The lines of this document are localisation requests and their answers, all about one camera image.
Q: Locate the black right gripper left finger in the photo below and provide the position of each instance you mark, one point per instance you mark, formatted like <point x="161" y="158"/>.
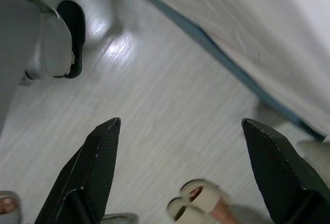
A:
<point x="98" y="162"/>

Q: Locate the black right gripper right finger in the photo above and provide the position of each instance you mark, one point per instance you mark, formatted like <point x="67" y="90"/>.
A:
<point x="278" y="172"/>

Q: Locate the white open-toe slipper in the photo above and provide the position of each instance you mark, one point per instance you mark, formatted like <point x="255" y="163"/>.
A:
<point x="203" y="198"/>
<point x="10" y="213"/>

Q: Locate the beige bed mattress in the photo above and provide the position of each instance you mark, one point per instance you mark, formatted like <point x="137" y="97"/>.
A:
<point x="270" y="28"/>

